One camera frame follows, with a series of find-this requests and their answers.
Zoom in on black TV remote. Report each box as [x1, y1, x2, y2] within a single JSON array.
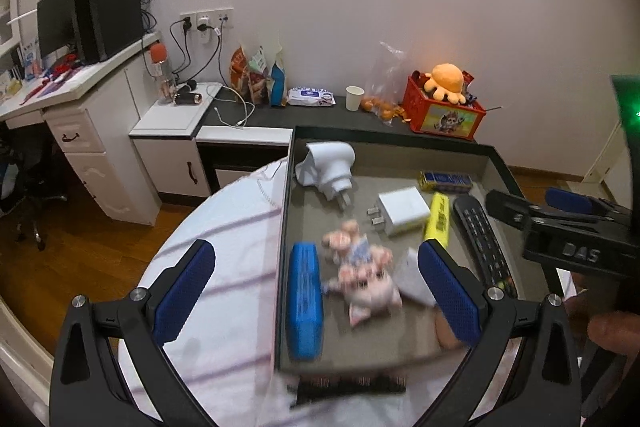
[[454, 194, 518, 298]]

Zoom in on snack bags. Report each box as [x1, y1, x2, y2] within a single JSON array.
[[229, 46, 288, 106]]

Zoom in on orange octopus plush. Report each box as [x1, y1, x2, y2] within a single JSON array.
[[423, 63, 466, 104]]

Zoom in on pink pig doll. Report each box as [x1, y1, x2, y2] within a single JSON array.
[[321, 220, 402, 327]]

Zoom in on clear plastic bag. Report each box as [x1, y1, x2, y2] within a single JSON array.
[[360, 42, 408, 125]]

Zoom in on blue rectangular case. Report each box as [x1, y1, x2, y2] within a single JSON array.
[[285, 242, 324, 361]]

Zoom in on white desk with drawers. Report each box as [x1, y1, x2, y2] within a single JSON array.
[[1, 33, 160, 227]]

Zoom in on black computer monitor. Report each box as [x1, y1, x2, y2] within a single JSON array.
[[37, 0, 77, 58]]

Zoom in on pink black-rimmed storage box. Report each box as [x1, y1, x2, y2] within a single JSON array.
[[273, 125, 566, 375]]

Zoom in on white plug night light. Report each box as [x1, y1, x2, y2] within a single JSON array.
[[295, 141, 355, 212]]

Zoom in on wet wipes pack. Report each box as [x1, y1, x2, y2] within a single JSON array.
[[286, 87, 336, 108]]

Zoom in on orange capped bottle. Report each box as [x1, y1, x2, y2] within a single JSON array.
[[149, 42, 175, 103]]

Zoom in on blue gold foil box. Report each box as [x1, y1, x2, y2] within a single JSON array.
[[418, 172, 473, 193]]

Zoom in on white square power adapter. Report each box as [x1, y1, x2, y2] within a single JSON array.
[[367, 187, 431, 236]]

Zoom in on person right hand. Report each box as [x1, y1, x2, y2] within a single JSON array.
[[565, 273, 639, 362]]

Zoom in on red toy crate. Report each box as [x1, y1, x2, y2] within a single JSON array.
[[400, 71, 486, 140]]

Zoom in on black computer tower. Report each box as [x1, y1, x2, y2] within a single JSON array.
[[70, 0, 143, 65]]

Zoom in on wall power strip outlet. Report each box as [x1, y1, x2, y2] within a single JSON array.
[[179, 8, 234, 45]]

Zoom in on white USB charger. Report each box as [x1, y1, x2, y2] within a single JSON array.
[[393, 248, 436, 308]]

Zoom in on white low cabinet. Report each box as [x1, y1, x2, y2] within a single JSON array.
[[129, 83, 292, 199]]

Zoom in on white paper cup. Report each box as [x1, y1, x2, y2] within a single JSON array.
[[345, 86, 364, 112]]

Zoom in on black office chair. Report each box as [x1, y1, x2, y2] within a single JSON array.
[[1, 147, 68, 251]]

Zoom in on yellow highlighter marker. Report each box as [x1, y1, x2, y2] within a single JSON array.
[[423, 192, 450, 249]]

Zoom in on white glass cabinet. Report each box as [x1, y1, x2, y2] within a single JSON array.
[[0, 0, 21, 57]]

